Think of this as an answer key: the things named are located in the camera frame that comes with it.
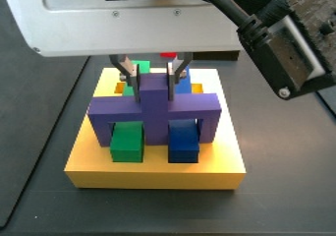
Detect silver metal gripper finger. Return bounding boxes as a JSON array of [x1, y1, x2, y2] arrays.
[[167, 52, 193, 100]]

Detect blue bar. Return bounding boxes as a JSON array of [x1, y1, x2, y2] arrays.
[[167, 64, 200, 163]]

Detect purple interlocking block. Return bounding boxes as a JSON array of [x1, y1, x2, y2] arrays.
[[88, 73, 221, 147]]

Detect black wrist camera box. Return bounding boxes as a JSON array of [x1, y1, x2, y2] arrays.
[[108, 0, 336, 99]]

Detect red interlocking block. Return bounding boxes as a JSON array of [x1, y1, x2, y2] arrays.
[[160, 52, 177, 58]]

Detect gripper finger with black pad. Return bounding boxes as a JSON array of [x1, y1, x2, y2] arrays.
[[109, 54, 140, 101]]

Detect yellow slotted board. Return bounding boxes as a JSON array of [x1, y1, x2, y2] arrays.
[[64, 69, 245, 190]]

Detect black camera cable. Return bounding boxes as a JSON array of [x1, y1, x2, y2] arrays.
[[185, 0, 269, 44]]

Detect black angle fixture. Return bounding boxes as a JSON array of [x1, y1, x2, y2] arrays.
[[193, 50, 240, 61]]

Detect white first gripper body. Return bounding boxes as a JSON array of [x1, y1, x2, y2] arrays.
[[7, 0, 241, 57]]

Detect green bar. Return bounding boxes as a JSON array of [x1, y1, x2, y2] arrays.
[[109, 60, 152, 164]]

